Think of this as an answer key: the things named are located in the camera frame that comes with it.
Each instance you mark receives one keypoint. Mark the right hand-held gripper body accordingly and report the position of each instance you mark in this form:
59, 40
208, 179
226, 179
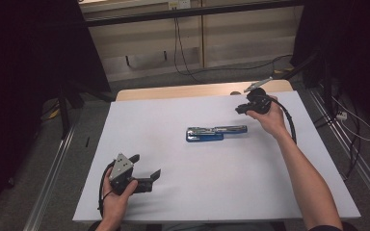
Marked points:
260, 102

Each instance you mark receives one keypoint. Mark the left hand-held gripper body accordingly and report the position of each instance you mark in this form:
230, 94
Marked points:
121, 168

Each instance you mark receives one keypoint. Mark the blue stapler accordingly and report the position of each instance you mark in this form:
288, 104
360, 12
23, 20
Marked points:
204, 137

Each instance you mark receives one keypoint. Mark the person's right hand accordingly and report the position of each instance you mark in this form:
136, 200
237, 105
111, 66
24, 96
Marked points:
273, 122

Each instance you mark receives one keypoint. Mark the person's left hand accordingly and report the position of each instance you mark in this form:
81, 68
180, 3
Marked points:
115, 205

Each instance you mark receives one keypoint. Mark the small black floor object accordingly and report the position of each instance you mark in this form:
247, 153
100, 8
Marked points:
87, 142

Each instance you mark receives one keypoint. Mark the wooden table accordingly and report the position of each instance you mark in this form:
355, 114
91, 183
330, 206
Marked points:
173, 91

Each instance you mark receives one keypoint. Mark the white power adapter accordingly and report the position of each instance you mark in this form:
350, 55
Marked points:
342, 115

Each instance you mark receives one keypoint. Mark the black metal bar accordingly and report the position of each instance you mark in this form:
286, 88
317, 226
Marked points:
189, 12

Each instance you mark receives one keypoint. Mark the black curtain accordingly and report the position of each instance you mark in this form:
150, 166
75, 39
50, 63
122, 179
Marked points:
19, 64
359, 38

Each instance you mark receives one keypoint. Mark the aluminium floor rail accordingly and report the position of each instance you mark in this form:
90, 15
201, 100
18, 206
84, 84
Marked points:
366, 173
49, 186

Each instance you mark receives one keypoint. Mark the white wall socket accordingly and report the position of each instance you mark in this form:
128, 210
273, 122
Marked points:
179, 4

